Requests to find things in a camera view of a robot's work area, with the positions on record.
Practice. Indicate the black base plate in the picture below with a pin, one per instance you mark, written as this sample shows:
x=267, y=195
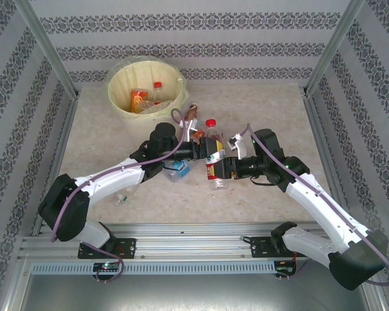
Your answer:
x=259, y=247
x=128, y=247

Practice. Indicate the bin with plastic liner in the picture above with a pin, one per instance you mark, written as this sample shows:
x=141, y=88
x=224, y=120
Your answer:
x=181, y=94

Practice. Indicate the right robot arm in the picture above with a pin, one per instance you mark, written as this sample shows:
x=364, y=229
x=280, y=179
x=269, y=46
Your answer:
x=324, y=207

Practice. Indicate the orange juice bottle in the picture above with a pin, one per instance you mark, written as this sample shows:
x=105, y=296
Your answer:
x=138, y=98

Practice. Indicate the tiny clear bottle green cap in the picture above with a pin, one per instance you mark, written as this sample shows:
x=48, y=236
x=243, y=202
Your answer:
x=120, y=200

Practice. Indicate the cream plastic bin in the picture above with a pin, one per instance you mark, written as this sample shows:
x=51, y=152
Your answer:
x=136, y=129

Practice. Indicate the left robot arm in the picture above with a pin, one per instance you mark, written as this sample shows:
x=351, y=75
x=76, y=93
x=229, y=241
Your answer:
x=116, y=176

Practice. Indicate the grey metal panel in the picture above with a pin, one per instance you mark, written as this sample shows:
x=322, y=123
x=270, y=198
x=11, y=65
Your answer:
x=194, y=294

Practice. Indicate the brown coffee bottle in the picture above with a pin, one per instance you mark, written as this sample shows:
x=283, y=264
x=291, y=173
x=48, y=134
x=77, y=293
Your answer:
x=193, y=111

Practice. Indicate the clear bottle red white label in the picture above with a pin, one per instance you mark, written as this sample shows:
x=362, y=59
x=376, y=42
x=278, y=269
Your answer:
x=210, y=171

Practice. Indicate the aluminium mounting rail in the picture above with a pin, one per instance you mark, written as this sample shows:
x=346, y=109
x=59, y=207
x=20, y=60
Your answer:
x=194, y=241

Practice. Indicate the clear bottle light blue label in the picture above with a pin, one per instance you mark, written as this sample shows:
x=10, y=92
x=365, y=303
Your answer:
x=178, y=171

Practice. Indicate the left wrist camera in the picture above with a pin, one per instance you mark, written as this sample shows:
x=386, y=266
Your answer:
x=191, y=128

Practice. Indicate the aluminium frame post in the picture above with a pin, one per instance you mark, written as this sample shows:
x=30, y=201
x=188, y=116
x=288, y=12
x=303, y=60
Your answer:
x=48, y=48
x=333, y=48

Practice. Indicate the small circuit board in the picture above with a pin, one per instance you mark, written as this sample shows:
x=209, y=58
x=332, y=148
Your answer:
x=285, y=267
x=107, y=267

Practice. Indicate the clear bottle red cap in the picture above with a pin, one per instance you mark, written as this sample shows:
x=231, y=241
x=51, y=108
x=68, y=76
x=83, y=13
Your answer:
x=157, y=85

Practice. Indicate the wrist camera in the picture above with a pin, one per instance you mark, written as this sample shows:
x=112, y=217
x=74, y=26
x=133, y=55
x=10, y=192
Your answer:
x=240, y=147
x=191, y=128

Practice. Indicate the aluminium side rail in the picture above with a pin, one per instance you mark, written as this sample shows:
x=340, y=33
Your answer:
x=61, y=142
x=317, y=129

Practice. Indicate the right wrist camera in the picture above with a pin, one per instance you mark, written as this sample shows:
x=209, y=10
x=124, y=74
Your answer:
x=240, y=147

